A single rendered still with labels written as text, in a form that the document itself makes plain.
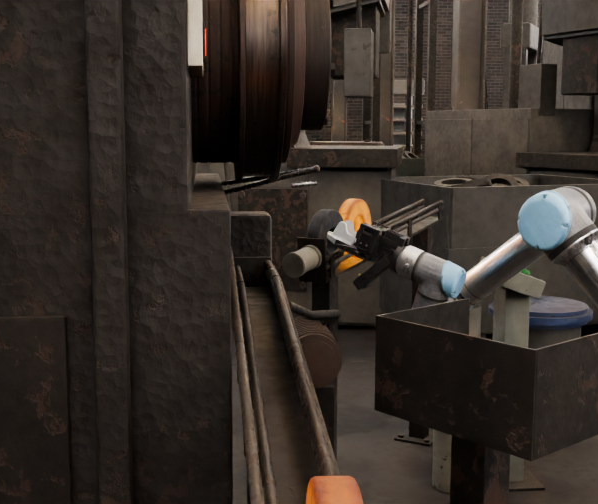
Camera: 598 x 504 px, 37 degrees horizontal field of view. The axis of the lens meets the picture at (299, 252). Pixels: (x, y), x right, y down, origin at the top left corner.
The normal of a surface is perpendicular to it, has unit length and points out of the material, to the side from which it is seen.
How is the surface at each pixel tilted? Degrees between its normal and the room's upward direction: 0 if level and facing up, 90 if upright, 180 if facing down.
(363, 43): 90
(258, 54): 96
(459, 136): 90
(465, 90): 90
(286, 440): 7
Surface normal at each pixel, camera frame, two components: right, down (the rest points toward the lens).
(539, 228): -0.68, 0.05
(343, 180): -0.14, 0.14
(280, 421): 0.01, -0.97
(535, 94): -0.90, 0.06
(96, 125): 0.11, 0.14
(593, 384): 0.65, 0.11
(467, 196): 0.36, 0.13
